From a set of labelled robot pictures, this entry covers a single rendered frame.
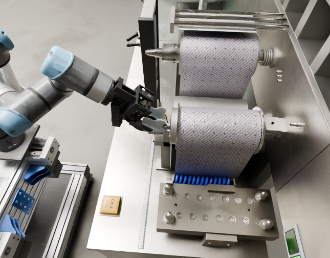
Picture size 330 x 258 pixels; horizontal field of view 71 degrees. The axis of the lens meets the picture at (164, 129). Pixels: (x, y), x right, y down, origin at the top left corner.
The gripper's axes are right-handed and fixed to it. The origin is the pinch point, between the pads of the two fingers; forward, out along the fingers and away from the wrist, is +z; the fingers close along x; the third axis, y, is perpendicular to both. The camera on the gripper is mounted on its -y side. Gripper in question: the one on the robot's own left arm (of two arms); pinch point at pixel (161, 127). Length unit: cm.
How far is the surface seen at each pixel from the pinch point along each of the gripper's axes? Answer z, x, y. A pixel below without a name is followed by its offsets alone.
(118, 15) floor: 12, 296, -155
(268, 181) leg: 76, 9, -7
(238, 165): 28.7, -4.6, 6.8
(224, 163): 24.1, -4.6, 4.4
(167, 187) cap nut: 14.2, -11.8, -12.7
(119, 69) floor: 31, 173, -139
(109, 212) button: 7.0, -17.4, -38.2
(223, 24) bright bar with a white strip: 0.8, 25.7, 25.6
